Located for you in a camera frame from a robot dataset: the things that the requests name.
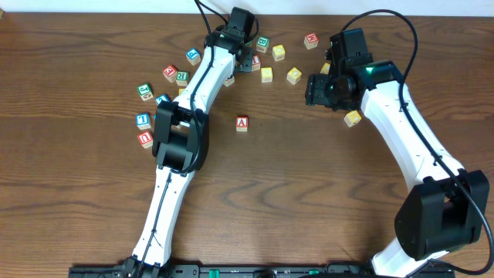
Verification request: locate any red I block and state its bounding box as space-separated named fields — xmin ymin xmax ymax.
xmin=252 ymin=55 xmax=261 ymax=71

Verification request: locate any yellow O block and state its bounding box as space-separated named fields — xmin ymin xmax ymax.
xmin=286 ymin=67 xmax=302 ymax=85

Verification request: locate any red M block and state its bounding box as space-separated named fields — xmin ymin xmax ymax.
xmin=304 ymin=32 xmax=320 ymax=49

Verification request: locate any green J block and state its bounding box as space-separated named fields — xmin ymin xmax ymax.
xmin=137 ymin=83 xmax=154 ymax=101

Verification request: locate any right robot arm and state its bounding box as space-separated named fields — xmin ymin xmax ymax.
xmin=305 ymin=29 xmax=489 ymax=277

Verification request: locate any yellow S block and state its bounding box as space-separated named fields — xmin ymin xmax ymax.
xmin=260 ymin=67 xmax=273 ymax=83

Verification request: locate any green R block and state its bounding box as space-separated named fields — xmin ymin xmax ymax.
xmin=176 ymin=71 xmax=189 ymax=86

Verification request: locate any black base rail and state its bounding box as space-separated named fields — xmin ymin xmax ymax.
xmin=68 ymin=263 xmax=376 ymax=278

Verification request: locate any green B block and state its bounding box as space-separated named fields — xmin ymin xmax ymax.
xmin=255 ymin=36 xmax=270 ymax=53

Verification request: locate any red E block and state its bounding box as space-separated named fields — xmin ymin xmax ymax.
xmin=162 ymin=64 xmax=178 ymax=83

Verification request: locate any blue L block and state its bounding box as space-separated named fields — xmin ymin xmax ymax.
xmin=135 ymin=114 xmax=151 ymax=130

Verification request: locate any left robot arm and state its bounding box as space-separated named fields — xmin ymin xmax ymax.
xmin=122 ymin=7 xmax=259 ymax=277

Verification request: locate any blue 2 block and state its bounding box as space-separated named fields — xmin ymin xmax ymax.
xmin=155 ymin=94 xmax=171 ymax=105

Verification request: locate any blue P block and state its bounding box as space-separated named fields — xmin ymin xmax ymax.
xmin=186 ymin=48 xmax=201 ymax=66

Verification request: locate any yellow K block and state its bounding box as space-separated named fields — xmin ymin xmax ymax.
xmin=344 ymin=110 xmax=362 ymax=127

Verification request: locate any red A block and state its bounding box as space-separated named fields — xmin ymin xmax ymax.
xmin=235 ymin=116 xmax=249 ymax=132

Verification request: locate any yellow C block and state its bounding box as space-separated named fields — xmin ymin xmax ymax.
xmin=272 ymin=44 xmax=286 ymax=61

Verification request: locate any red u block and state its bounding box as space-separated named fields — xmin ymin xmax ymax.
xmin=224 ymin=76 xmax=235 ymax=87
xmin=137 ymin=131 xmax=154 ymax=148

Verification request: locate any red U block centre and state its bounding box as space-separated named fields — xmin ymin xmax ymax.
xmin=224 ymin=76 xmax=235 ymax=87

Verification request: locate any yellow block near Z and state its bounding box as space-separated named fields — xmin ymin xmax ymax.
xmin=320 ymin=63 xmax=331 ymax=75

